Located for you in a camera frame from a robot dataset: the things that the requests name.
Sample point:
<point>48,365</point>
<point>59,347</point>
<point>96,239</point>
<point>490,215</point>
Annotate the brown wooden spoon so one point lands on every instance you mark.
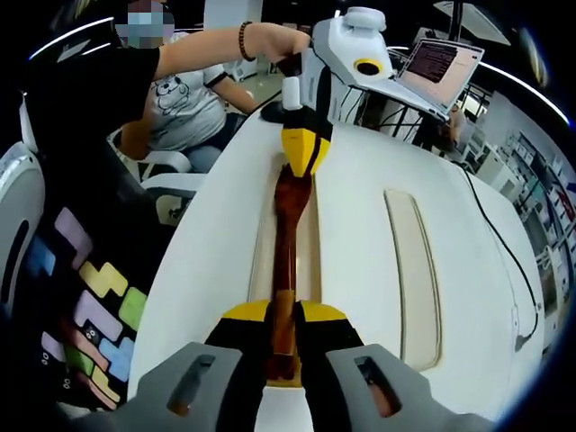
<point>288,252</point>

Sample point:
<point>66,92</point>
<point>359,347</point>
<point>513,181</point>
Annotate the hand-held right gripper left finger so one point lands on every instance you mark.
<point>193,387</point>

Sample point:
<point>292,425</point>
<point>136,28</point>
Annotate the person's black shirt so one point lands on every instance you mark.
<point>90,99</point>

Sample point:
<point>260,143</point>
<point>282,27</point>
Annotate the person's left hand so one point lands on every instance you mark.
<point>279,40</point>

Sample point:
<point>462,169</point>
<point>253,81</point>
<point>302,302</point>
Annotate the white laptop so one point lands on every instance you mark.
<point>436,58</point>

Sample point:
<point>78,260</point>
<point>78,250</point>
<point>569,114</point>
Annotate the white visitor chair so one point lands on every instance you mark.
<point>166,159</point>

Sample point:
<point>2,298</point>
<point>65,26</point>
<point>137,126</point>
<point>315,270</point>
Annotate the shelf of white storage boxes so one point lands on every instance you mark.
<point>540,216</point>

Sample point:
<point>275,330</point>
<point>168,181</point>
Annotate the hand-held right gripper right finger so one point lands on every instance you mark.
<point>396,391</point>

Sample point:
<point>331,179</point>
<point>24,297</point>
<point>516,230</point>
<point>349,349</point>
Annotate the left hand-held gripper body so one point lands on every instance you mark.
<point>346,49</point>

